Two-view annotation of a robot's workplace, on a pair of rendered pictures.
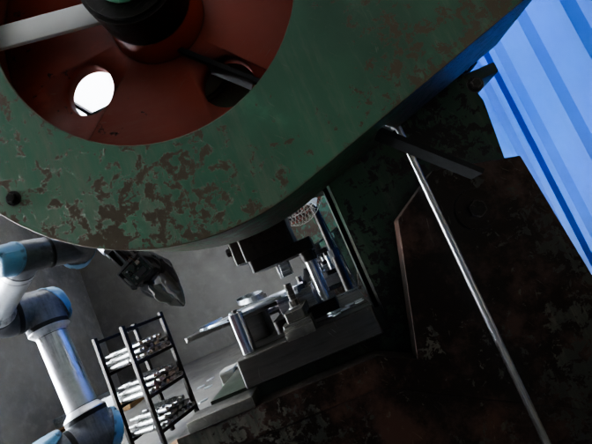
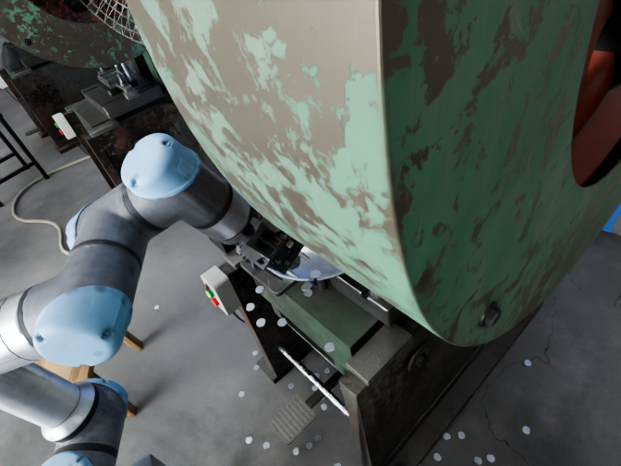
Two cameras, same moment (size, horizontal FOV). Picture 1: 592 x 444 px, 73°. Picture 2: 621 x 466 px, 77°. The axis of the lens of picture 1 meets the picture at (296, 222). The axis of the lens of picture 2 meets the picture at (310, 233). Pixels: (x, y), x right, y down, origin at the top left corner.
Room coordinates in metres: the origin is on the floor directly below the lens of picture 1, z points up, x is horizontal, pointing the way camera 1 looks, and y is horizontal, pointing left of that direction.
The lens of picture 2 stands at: (0.53, 0.58, 1.38)
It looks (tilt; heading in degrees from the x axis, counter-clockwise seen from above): 43 degrees down; 325
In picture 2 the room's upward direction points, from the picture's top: 14 degrees counter-clockwise
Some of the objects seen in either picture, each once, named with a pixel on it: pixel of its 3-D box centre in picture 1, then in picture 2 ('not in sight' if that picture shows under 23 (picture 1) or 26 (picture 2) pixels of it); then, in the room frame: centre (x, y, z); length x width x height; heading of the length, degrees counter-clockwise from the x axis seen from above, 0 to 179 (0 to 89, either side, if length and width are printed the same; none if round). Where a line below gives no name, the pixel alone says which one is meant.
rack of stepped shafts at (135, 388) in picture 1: (148, 381); not in sight; (3.22, 1.58, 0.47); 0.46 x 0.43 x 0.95; 67
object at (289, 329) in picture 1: (295, 306); not in sight; (0.88, 0.07, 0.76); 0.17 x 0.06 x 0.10; 177
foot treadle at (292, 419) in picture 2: not in sight; (345, 369); (1.05, 0.20, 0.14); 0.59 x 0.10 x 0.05; 87
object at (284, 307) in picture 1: (299, 298); not in sight; (1.04, 0.07, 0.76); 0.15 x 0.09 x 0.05; 177
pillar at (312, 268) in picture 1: (314, 272); not in sight; (0.96, 0.01, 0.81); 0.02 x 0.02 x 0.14
